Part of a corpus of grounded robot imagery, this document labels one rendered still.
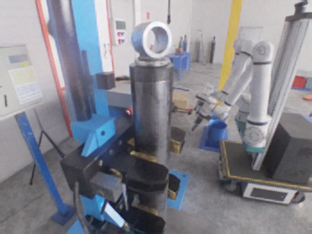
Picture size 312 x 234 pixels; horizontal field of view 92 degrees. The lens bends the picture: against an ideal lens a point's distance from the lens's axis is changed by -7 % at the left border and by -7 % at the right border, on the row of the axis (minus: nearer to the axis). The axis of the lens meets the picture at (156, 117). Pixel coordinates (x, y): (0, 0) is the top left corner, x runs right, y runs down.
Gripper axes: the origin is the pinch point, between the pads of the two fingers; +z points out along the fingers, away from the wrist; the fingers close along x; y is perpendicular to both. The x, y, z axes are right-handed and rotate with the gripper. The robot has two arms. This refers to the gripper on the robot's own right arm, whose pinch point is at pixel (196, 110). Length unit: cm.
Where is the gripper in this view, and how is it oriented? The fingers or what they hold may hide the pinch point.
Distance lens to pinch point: 198.7
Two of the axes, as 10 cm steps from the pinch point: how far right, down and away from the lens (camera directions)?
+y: 9.1, 4.2, 0.6
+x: 0.9, -3.5, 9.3
